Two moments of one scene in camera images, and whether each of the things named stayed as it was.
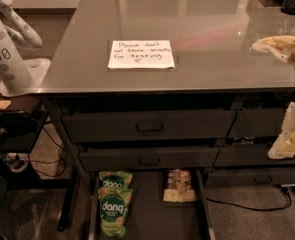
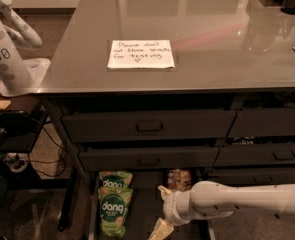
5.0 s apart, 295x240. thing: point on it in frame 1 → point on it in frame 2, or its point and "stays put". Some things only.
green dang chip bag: [114, 179] stays put
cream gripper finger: [287, 47] → [178, 206]
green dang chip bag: [113, 207] stays put
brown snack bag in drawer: [179, 187] stays put
